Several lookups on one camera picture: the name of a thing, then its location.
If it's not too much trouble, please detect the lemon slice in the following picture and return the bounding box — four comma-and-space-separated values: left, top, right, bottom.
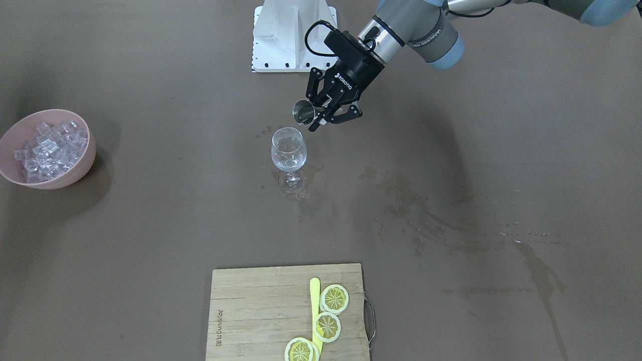
312, 312, 342, 343
319, 284, 350, 315
283, 337, 319, 361

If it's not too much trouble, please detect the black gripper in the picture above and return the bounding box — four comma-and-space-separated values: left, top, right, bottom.
305, 48, 384, 132

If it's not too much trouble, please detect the clear ice cubes pile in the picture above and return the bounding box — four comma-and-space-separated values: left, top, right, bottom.
13, 119, 89, 184

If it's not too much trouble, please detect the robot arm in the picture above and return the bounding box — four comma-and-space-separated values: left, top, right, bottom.
292, 1, 509, 132

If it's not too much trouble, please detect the bamboo cutting board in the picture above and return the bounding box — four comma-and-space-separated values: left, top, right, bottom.
206, 263, 371, 360

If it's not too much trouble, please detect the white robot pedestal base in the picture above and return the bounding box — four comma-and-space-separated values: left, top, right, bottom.
251, 1, 338, 73

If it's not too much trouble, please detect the lemon slice middle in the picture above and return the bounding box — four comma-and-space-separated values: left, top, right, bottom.
312, 312, 342, 343

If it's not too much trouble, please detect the clear wine glass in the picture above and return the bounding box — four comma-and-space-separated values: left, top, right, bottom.
271, 127, 307, 194

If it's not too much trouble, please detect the steel jigger measuring cup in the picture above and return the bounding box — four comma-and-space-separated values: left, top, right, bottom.
292, 100, 325, 126

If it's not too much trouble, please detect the yellow plastic knife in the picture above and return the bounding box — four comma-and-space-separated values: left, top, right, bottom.
309, 277, 323, 360

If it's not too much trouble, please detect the lemon slice lower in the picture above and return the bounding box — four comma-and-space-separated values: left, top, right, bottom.
283, 337, 319, 361

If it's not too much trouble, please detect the pink bowl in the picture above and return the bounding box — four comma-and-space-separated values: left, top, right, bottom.
1, 109, 96, 190

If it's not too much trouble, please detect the lemon slice upper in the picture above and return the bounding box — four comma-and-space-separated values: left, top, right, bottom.
319, 284, 350, 315

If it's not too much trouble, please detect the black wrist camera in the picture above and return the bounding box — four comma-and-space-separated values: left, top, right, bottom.
324, 30, 376, 68

